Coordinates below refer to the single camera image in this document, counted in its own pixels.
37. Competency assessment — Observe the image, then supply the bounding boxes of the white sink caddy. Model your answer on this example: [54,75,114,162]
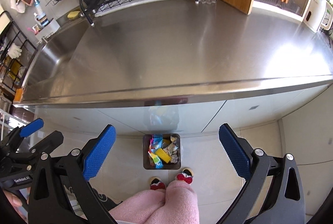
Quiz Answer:
[35,19,60,41]

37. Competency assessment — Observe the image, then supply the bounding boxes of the yellow foam net front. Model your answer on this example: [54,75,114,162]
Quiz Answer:
[155,148,171,163]

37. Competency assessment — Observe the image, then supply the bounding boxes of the colourful blue ice-pop wrapper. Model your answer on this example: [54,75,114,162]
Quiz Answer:
[148,135,163,169]

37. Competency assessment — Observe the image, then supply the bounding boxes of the pink fleece right leg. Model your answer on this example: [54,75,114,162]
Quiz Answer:
[145,174,199,223]

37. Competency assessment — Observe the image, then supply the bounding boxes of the stainless steel sink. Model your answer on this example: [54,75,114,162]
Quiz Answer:
[22,21,89,87]

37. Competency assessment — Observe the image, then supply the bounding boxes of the black side shelf rack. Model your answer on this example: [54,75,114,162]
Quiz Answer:
[1,11,37,97]

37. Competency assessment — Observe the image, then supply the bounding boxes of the yellow sponge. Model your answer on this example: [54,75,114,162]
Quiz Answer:
[67,11,80,20]

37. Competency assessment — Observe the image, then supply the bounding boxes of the pink fleece left leg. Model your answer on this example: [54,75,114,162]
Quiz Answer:
[109,189,165,223]

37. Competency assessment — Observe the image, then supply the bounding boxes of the left red bow slipper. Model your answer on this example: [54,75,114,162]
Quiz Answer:
[149,177,167,190]

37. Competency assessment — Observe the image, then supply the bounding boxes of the dark square trash bin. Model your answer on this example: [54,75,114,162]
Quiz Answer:
[142,134,181,170]

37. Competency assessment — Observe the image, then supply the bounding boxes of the white electric kettle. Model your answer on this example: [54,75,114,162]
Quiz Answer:
[303,0,332,33]

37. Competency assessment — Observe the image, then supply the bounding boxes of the pink fleece leg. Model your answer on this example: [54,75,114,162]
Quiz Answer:
[145,174,199,223]
[109,189,165,223]

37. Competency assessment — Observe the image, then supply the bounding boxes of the person's left hand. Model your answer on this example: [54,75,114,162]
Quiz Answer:
[3,190,27,222]

